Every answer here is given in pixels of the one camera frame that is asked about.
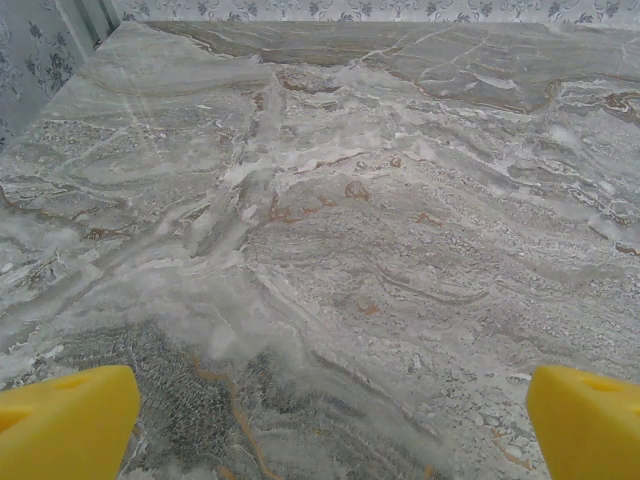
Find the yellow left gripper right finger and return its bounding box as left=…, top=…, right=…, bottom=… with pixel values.
left=525, top=363, right=640, bottom=480

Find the aluminium corner post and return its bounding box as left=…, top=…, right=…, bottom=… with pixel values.
left=53, top=0, right=124, bottom=55

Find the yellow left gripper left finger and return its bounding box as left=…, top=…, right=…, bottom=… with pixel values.
left=0, top=364, right=141, bottom=480

